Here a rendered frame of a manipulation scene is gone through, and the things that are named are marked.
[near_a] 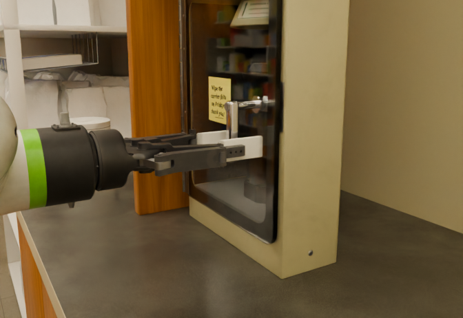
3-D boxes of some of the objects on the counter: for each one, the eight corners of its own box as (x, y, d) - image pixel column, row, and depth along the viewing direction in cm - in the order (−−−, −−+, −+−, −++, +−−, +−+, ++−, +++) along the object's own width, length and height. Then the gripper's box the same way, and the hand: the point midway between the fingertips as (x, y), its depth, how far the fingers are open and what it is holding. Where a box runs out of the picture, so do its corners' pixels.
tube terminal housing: (284, 195, 109) (293, -168, 93) (395, 244, 82) (434, -258, 66) (188, 215, 96) (180, -202, 81) (282, 280, 69) (297, -329, 53)
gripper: (109, 144, 48) (289, 126, 60) (70, 121, 64) (218, 110, 75) (113, 213, 49) (287, 182, 61) (74, 173, 65) (218, 154, 77)
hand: (231, 144), depth 67 cm, fingers open, 6 cm apart
